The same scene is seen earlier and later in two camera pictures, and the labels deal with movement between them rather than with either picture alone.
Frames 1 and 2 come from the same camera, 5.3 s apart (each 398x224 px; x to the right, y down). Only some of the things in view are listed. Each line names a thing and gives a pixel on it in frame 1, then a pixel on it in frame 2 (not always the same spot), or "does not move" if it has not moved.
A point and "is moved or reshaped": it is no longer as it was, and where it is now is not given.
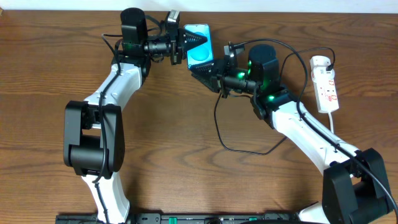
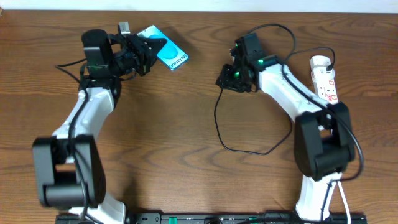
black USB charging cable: x=329 y=66 does not move
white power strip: x=324 y=83 does not move
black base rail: x=189 y=218 does not move
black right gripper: x=214 y=78 -> x=225 y=82
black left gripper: x=178 y=45 -> x=142 y=51
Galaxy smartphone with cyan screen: x=204 y=52 is moved or reshaped
